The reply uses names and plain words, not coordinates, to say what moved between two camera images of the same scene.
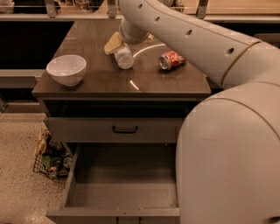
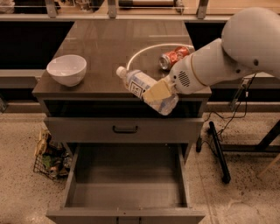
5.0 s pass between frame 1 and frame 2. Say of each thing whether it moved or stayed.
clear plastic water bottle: moved
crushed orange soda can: stayed
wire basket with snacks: stayed
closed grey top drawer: stayed
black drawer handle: stayed
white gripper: moved
